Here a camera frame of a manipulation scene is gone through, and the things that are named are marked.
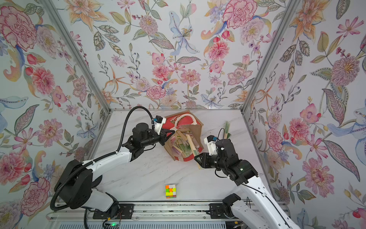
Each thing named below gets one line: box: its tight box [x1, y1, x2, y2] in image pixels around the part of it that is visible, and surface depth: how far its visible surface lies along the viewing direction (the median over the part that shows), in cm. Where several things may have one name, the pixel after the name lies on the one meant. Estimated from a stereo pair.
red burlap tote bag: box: [162, 110, 204, 162], surface depth 90 cm
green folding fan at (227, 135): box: [224, 121, 232, 140], surface depth 109 cm
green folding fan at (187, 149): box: [179, 143, 193, 157], surface depth 95 cm
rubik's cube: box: [165, 184, 177, 199], surface depth 78 cm
